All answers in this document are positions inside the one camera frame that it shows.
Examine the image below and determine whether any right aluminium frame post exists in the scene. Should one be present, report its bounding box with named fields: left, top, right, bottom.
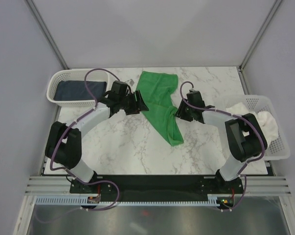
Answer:
left=238, top=0, right=284, bottom=72

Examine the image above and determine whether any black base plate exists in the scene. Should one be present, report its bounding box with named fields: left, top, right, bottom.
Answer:
left=69, top=175, right=243, bottom=202

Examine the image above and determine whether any white perforated basket right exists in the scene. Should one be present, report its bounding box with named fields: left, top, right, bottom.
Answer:
left=215, top=95, right=290, bottom=161

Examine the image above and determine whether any white perforated basket left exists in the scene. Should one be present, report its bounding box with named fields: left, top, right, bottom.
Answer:
left=46, top=69, right=113, bottom=107

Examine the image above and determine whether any white cable duct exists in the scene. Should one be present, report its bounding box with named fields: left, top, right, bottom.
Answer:
left=35, top=195, right=221, bottom=207

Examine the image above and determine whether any white towel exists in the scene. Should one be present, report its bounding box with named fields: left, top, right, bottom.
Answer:
left=226, top=102, right=279, bottom=146

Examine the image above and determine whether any aluminium frame post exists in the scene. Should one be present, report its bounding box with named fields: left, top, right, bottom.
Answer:
left=238, top=0, right=284, bottom=72
left=24, top=0, right=69, bottom=70

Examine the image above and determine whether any green towel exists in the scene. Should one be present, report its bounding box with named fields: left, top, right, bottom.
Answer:
left=136, top=71, right=183, bottom=146

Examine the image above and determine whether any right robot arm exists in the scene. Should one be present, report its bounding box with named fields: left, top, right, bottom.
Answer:
left=175, top=89, right=268, bottom=193

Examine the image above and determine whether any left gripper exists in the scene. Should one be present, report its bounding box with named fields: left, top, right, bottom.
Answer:
left=118, top=91, right=148, bottom=116

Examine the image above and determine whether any dark blue towel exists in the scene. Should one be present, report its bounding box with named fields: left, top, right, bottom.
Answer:
left=54, top=81, right=107, bottom=101

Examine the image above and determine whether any white perforated basket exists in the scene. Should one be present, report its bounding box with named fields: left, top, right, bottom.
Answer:
left=46, top=69, right=113, bottom=107
left=215, top=95, right=290, bottom=161

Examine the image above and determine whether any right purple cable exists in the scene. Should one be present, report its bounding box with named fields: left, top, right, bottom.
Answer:
left=180, top=82, right=265, bottom=177

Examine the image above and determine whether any left aluminium frame post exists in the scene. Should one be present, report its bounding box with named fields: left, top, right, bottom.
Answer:
left=24, top=0, right=69, bottom=70

